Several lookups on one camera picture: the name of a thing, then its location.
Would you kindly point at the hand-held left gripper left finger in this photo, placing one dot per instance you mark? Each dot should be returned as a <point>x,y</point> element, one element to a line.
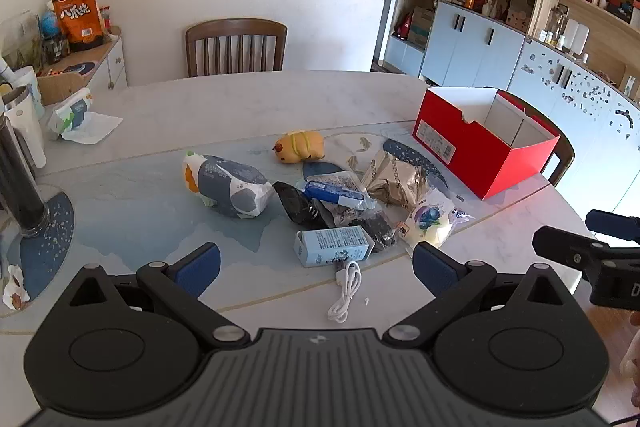
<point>200,269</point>

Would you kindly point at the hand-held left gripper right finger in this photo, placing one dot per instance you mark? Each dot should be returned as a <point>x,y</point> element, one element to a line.
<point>435,272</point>

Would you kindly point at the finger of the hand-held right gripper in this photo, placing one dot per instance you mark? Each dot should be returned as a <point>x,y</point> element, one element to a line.
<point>612,224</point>
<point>560,247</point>

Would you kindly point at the white blueberry print packet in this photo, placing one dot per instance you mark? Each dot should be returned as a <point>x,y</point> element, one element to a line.
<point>425,222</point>

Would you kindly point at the dark granule clear packet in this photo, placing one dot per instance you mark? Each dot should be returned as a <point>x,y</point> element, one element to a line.
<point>377,229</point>

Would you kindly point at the grey white snack bag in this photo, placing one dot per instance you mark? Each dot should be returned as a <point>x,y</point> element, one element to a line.
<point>225,184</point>

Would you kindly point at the gold snack bag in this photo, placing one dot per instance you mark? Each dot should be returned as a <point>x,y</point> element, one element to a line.
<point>395,182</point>

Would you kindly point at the light blue small carton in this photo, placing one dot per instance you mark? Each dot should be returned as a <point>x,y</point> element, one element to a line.
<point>330,244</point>

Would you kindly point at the black snack packet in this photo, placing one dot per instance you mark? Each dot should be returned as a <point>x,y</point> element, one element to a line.
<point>295,206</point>

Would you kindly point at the red cardboard shoe box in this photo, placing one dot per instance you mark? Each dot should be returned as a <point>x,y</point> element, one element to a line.
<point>475,152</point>

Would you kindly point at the blue white packet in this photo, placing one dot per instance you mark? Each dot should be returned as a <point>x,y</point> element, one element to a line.
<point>335,189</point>

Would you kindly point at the yellow plush toy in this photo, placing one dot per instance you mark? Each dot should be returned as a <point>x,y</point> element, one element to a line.
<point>300,147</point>

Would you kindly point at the white marble desktop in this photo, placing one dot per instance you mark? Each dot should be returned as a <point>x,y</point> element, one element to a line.
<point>250,107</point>

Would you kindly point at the person's right hand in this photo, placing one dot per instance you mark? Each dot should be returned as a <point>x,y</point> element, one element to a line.
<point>632,357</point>

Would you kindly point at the brown wooden chair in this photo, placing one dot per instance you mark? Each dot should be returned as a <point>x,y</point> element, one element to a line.
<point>235,27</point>
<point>564,157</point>

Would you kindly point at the crumpled paper scrap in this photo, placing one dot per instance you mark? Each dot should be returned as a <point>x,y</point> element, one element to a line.
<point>12,287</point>

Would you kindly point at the white rectangular containers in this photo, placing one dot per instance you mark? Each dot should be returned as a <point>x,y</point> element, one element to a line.
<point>577,36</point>

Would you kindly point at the dark steel cylinder container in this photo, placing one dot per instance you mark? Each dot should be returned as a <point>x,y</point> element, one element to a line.
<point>17,187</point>

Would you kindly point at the white green tissue pack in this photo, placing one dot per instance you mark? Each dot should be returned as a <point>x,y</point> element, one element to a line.
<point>70,114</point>

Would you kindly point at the white tumbler steel rim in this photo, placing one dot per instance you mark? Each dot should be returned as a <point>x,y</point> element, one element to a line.
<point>25,132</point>

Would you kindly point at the white wood side cabinet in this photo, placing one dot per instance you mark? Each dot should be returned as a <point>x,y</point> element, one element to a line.
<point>107,67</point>

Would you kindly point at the cardboard tray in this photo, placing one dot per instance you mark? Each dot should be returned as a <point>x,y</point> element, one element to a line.
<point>57,89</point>

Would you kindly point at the round blue mat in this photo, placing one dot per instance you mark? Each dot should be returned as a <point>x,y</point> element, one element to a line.
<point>79,68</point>

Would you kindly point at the white printed cup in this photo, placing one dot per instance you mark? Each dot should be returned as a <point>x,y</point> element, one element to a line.
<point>34,92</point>

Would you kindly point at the cardboard carton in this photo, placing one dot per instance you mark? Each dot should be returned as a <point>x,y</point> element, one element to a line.
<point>421,27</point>

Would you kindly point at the red bag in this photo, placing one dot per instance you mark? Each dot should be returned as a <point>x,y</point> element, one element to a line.
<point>403,27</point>

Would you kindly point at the small red green jars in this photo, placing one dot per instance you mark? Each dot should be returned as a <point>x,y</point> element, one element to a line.
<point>105,19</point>

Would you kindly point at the orange snack bag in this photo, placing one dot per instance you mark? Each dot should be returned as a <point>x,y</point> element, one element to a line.
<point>77,19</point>

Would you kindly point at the white paper roll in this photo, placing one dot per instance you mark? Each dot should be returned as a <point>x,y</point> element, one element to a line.
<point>5,68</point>

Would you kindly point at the small blue globe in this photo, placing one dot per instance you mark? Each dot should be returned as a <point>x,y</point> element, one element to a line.
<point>49,22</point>

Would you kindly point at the blue wood wall cabinet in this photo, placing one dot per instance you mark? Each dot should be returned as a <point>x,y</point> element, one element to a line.
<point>475,42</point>

